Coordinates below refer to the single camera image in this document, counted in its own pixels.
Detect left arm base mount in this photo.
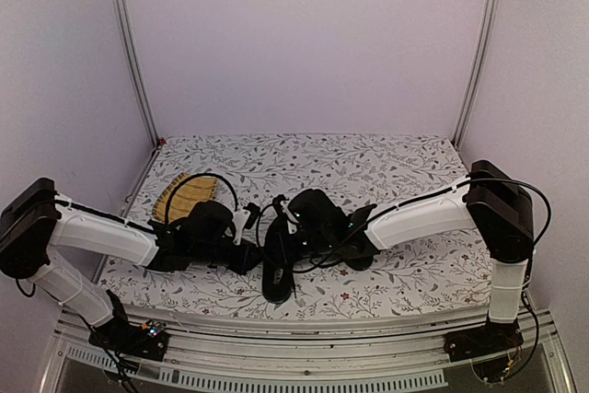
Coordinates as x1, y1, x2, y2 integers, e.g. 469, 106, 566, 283
88, 318, 170, 362

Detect right aluminium frame post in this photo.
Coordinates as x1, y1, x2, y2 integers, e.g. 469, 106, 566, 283
451, 0, 500, 151

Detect woven bamboo tray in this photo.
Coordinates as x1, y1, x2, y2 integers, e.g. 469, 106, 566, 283
151, 173, 217, 224

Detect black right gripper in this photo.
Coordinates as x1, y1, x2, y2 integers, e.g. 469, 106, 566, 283
270, 229, 334, 264

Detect black shoe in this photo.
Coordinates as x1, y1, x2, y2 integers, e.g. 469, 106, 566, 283
261, 215, 300, 305

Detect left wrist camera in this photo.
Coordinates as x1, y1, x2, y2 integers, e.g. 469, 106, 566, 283
233, 202, 260, 246

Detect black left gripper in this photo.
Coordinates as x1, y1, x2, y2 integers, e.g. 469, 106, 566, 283
191, 239, 265, 276

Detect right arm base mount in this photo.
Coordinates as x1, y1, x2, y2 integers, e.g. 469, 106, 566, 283
444, 319, 524, 362

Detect aluminium frame post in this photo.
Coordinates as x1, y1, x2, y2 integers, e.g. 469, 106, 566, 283
451, 0, 500, 151
112, 0, 160, 147

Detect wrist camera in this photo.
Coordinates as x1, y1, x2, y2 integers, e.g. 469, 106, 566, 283
271, 194, 298, 235
233, 202, 260, 246

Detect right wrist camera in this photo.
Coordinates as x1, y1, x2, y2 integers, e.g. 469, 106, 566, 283
271, 194, 298, 235

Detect left aluminium frame post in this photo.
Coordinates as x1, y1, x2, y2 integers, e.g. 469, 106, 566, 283
112, 0, 160, 147

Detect front aluminium rail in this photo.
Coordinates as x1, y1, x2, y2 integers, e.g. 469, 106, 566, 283
39, 309, 576, 393

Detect red-soled shoe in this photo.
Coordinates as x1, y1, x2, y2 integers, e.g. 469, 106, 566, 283
341, 238, 379, 272

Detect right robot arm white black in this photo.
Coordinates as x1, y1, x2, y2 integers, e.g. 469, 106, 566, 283
281, 160, 535, 353

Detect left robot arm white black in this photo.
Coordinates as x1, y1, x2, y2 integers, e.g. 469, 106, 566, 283
1, 177, 261, 351

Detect black shoelace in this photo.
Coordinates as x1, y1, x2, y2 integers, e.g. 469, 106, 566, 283
260, 231, 300, 305

